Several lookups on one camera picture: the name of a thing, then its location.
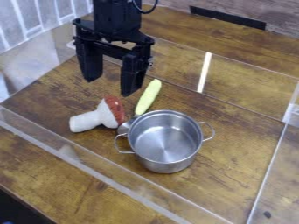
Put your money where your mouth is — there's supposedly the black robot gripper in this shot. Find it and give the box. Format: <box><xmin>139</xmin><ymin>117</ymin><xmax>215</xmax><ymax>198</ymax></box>
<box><xmin>72</xmin><ymin>0</ymin><xmax>155</xmax><ymax>96</ymax></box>

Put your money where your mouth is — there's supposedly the green handled metal spoon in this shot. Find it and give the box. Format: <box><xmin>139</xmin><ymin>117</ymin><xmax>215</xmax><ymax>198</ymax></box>
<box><xmin>116</xmin><ymin>79</ymin><xmax>162</xmax><ymax>134</ymax></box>

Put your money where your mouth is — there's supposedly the stainless steel pot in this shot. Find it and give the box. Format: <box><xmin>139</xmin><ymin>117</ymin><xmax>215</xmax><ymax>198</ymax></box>
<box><xmin>114</xmin><ymin>109</ymin><xmax>215</xmax><ymax>173</ymax></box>

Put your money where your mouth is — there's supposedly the plush mushroom toy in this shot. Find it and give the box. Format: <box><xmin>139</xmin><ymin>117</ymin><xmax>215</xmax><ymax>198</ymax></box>
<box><xmin>70</xmin><ymin>95</ymin><xmax>126</xmax><ymax>132</ymax></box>

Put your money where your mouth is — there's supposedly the black strip on table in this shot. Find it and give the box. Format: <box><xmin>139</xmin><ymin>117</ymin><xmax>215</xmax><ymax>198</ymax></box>
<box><xmin>190</xmin><ymin>5</ymin><xmax>267</xmax><ymax>30</ymax></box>

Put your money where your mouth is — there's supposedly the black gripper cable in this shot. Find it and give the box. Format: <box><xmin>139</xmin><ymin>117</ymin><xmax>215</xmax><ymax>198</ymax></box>
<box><xmin>132</xmin><ymin>0</ymin><xmax>160</xmax><ymax>15</ymax></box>

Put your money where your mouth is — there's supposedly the clear acrylic enclosure wall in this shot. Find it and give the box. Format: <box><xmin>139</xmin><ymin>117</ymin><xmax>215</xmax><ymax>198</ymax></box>
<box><xmin>4</xmin><ymin>78</ymin><xmax>299</xmax><ymax>224</ymax></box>

